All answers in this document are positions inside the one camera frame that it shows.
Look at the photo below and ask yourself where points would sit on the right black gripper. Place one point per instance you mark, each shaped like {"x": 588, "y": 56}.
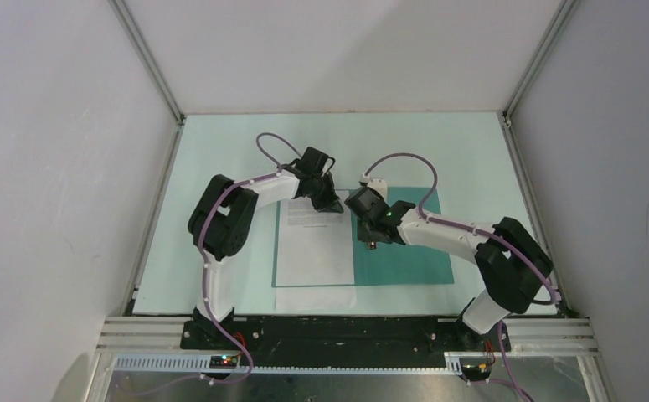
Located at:
{"x": 364, "y": 236}

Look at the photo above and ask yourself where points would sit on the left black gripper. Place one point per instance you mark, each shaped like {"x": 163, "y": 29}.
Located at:
{"x": 331, "y": 203}

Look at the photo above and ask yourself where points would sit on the printed white paper sheet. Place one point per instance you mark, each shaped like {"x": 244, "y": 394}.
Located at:
{"x": 313, "y": 248}

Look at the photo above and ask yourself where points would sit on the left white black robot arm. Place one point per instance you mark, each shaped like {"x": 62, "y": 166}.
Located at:
{"x": 221, "y": 221}

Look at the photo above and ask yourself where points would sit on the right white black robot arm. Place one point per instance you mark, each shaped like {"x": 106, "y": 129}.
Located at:
{"x": 512, "y": 265}

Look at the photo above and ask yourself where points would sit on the right controller board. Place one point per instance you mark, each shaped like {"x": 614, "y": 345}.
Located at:
{"x": 476, "y": 372}

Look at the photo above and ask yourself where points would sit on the controller board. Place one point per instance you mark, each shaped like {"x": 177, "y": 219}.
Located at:
{"x": 223, "y": 361}
{"x": 476, "y": 372}

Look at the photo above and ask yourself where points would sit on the left controller board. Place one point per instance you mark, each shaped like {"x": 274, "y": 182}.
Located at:
{"x": 223, "y": 361}

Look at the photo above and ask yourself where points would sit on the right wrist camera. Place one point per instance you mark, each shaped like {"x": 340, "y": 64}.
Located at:
{"x": 379, "y": 185}

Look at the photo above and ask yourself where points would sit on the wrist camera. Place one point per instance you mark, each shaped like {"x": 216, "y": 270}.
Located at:
{"x": 379, "y": 185}
{"x": 314, "y": 162}

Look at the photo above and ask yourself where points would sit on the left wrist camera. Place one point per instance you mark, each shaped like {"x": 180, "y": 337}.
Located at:
{"x": 314, "y": 162}

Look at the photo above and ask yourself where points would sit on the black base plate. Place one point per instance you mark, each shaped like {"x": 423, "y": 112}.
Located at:
{"x": 339, "y": 342}

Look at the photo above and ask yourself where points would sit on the aluminium frame rail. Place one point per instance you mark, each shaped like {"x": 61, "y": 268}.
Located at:
{"x": 553, "y": 337}

